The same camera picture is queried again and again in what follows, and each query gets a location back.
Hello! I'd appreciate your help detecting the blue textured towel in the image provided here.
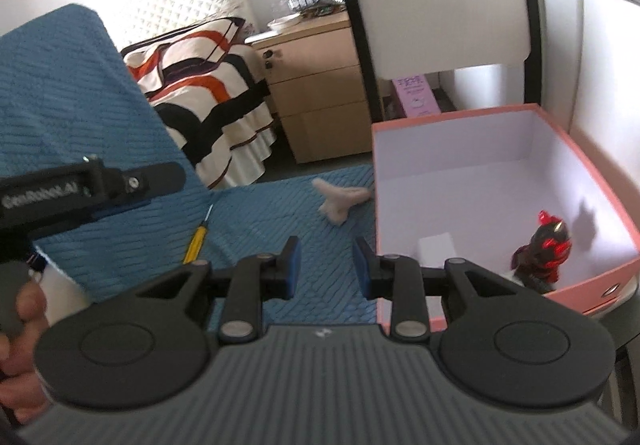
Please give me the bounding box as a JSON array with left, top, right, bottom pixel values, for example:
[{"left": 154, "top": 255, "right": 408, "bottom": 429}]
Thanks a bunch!
[{"left": 0, "top": 4, "right": 382, "bottom": 327}]

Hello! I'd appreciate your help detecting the wooden three-drawer nightstand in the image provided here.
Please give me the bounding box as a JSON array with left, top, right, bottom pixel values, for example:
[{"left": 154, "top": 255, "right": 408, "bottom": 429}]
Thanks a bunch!
[{"left": 250, "top": 14, "right": 384, "bottom": 165}]

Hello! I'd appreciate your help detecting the white chair with black frame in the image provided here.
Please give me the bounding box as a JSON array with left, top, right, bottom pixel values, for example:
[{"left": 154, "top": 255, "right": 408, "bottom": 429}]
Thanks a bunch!
[{"left": 325, "top": 0, "right": 547, "bottom": 124}]

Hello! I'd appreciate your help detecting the yellow screwdriver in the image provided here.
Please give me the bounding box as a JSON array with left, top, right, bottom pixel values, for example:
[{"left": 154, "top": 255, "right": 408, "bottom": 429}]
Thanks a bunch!
[{"left": 182, "top": 204, "right": 215, "bottom": 266}]

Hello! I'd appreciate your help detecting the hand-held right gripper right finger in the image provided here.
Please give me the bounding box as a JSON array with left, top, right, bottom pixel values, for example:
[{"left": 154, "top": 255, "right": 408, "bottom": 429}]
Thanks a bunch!
[{"left": 352, "top": 236, "right": 517, "bottom": 339}]

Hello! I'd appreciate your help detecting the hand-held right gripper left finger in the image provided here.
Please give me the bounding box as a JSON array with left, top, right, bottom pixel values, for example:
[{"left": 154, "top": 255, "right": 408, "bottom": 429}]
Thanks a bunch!
[{"left": 135, "top": 235, "right": 304, "bottom": 344}]

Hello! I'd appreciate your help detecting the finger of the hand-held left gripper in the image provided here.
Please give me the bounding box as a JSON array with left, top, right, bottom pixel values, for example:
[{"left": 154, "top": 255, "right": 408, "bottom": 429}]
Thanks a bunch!
[{"left": 92, "top": 162, "right": 188, "bottom": 222}]

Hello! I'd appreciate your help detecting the cluster of small glass bottles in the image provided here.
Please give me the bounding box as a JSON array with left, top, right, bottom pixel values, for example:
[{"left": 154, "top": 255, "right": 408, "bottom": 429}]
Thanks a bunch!
[{"left": 288, "top": 0, "right": 346, "bottom": 17}]

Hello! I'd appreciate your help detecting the pink paper bag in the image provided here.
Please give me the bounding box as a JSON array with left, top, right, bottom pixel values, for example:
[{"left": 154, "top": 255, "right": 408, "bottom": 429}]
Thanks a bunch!
[{"left": 391, "top": 74, "right": 444, "bottom": 119}]

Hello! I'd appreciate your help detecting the white charger plug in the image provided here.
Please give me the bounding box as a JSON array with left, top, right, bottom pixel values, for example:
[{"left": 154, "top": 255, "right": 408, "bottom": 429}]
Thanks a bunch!
[{"left": 418, "top": 234, "right": 454, "bottom": 269}]

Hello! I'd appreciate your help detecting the beige tooth-shaped toy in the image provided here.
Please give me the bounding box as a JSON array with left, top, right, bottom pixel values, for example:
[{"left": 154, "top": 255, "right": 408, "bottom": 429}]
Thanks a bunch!
[{"left": 311, "top": 177, "right": 372, "bottom": 226}]

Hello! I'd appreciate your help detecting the white bowl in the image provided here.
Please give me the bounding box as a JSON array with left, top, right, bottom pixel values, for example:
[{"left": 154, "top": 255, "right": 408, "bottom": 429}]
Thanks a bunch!
[{"left": 267, "top": 14, "right": 301, "bottom": 32}]

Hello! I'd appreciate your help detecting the pink cardboard box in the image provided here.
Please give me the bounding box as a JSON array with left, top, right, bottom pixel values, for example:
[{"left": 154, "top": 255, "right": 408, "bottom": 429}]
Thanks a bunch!
[{"left": 371, "top": 104, "right": 640, "bottom": 331}]

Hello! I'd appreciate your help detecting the red and black toy figure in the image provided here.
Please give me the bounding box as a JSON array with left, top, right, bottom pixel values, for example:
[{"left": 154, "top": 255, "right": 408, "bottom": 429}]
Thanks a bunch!
[{"left": 509, "top": 210, "right": 573, "bottom": 287}]

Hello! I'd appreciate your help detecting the striped orange black white blanket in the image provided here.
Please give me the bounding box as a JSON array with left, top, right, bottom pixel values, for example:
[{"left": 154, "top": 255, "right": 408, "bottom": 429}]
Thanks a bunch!
[{"left": 121, "top": 18, "right": 279, "bottom": 189}]

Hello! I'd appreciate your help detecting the person's left hand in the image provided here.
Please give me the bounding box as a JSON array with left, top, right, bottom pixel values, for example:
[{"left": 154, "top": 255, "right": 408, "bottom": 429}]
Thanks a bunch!
[{"left": 0, "top": 275, "right": 57, "bottom": 415}]

